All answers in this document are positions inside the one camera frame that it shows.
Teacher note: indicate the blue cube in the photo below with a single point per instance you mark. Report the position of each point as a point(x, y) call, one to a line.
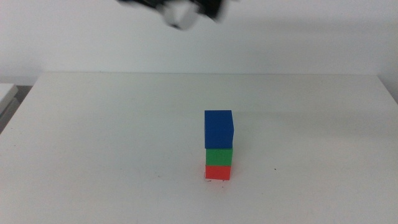
point(218, 129)

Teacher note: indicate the green cube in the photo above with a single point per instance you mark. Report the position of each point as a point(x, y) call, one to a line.
point(219, 157)

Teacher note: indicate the red cube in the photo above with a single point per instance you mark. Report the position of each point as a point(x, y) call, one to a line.
point(217, 172)

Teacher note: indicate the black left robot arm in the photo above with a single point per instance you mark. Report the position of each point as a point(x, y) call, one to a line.
point(140, 2)

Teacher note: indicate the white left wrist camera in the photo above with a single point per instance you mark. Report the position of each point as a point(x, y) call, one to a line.
point(180, 14)

